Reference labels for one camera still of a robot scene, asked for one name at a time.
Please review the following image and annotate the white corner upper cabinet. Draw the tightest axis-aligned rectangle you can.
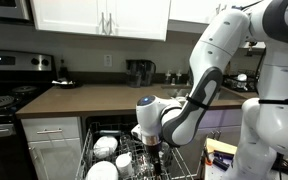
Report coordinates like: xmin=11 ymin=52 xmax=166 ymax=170
xmin=168 ymin=0 xmax=238 ymax=34

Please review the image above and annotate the small soap dispenser bottle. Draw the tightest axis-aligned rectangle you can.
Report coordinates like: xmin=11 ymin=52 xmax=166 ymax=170
xmin=164 ymin=69 xmax=173 ymax=85
xmin=174 ymin=68 xmax=183 ymax=85

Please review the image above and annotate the black bar clamp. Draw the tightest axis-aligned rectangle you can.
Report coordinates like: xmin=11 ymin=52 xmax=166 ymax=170
xmin=212 ymin=149 xmax=236 ymax=172

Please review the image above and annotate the small dark dish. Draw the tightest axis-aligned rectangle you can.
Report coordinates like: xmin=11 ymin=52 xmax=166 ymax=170
xmin=51 ymin=78 xmax=78 ymax=90

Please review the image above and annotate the black stainless electric stove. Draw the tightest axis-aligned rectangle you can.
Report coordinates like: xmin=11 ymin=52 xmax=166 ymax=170
xmin=0 ymin=49 xmax=58 ymax=180

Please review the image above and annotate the clear drinking glass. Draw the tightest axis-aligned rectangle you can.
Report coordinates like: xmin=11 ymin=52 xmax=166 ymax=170
xmin=160 ymin=142 xmax=171 ymax=162
xmin=118 ymin=133 xmax=132 ymax=153

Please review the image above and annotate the white drawer front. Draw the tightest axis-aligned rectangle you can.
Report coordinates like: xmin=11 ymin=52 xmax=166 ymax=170
xmin=20 ymin=116 xmax=82 ymax=144

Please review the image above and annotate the silver drawer handle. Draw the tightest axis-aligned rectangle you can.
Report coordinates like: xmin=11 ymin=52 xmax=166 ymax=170
xmin=36 ymin=128 xmax=64 ymax=136

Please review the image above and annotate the white ceramic bowl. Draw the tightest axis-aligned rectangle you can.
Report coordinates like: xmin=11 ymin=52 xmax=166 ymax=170
xmin=92 ymin=135 xmax=119 ymax=160
xmin=85 ymin=160 xmax=120 ymax=180

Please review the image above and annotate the small coil stove burner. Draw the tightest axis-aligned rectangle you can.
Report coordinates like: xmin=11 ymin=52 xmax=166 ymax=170
xmin=11 ymin=85 xmax=38 ymax=95

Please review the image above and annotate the small white jar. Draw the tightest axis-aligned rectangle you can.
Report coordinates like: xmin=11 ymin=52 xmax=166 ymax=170
xmin=236 ymin=73 xmax=249 ymax=90

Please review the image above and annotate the stainless microwave oven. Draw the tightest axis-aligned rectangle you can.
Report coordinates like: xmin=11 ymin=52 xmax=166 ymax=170
xmin=0 ymin=0 xmax=32 ymax=23

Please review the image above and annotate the black dishwasher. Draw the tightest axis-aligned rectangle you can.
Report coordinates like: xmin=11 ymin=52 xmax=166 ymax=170
xmin=82 ymin=113 xmax=145 ymax=158

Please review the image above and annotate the white cabinet door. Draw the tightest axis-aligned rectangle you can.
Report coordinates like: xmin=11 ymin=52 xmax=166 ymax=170
xmin=27 ymin=137 xmax=84 ymax=180
xmin=29 ymin=0 xmax=108 ymax=36
xmin=105 ymin=0 xmax=172 ymax=42

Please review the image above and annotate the black counter dish rack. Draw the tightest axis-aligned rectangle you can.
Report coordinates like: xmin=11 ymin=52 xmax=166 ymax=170
xmin=222 ymin=68 xmax=262 ymax=94

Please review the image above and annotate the light wooden board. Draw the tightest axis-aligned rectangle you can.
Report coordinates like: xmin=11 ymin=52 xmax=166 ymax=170
xmin=199 ymin=137 xmax=239 ymax=180

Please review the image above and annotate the white wall outlet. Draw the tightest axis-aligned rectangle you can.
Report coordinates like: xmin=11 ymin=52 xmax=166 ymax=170
xmin=103 ymin=54 xmax=114 ymax=68

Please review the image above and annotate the white ceramic mug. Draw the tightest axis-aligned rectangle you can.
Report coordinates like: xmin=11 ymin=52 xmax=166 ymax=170
xmin=115 ymin=151 xmax=136 ymax=179

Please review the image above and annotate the white sink base cabinet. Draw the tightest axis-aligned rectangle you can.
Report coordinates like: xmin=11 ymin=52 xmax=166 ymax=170
xmin=175 ymin=108 xmax=247 ymax=176

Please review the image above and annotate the wire dishwasher rack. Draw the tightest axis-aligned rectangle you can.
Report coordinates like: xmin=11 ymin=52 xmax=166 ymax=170
xmin=74 ymin=121 xmax=198 ymax=180

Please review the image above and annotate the orange handled clamp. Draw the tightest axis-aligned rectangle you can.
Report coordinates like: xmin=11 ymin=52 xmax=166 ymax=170
xmin=202 ymin=146 xmax=214 ymax=168

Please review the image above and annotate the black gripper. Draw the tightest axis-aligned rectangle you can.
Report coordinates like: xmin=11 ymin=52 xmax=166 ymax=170
xmin=145 ymin=143 xmax=164 ymax=177

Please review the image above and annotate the white upper cabinet door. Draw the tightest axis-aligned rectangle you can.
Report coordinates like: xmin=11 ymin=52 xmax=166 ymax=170
xmin=105 ymin=0 xmax=172 ymax=42
xmin=29 ymin=0 xmax=108 ymax=36

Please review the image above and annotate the white lower cabinet door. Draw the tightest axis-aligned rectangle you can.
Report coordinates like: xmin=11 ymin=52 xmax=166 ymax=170
xmin=27 ymin=137 xmax=84 ymax=180

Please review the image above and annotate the light blue plastic lid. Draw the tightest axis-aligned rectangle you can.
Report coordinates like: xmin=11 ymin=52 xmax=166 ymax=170
xmin=98 ymin=129 xmax=122 ymax=136

